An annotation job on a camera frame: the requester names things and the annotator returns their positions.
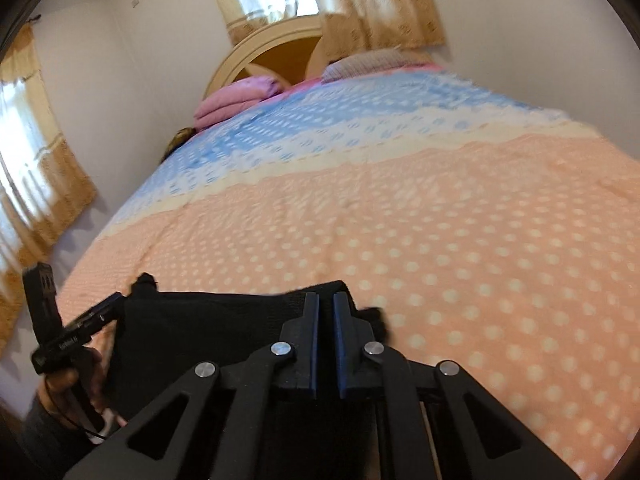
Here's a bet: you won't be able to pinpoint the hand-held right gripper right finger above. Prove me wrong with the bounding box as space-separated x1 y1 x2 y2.
333 292 576 480

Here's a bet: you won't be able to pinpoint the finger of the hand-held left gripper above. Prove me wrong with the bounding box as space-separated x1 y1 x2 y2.
94 292 126 327

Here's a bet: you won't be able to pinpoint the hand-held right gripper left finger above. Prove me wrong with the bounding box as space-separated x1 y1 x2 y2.
62 293 321 480

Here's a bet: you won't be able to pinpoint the black pants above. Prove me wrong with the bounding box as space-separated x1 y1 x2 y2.
100 272 396 480

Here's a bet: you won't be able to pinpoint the person's left forearm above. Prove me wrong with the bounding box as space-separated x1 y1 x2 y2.
17 397 103 480

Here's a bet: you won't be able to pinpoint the person's left hand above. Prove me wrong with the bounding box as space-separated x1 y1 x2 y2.
37 347 127 432

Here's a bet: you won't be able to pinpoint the beige patterned curtain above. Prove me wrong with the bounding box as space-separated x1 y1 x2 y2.
200 0 447 52
0 25 99 357

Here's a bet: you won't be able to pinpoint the brown bedside object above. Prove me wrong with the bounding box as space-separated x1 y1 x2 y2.
160 127 197 162

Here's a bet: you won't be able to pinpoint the pink folded blanket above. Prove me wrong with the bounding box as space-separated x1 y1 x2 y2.
194 75 284 134

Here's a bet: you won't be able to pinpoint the pink bed sheet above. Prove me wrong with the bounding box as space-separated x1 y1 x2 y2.
284 62 447 95

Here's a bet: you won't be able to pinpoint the wooden arched headboard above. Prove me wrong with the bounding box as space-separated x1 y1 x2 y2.
205 17 342 99

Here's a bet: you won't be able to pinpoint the checkered pillow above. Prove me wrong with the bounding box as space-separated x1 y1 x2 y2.
320 49 437 84

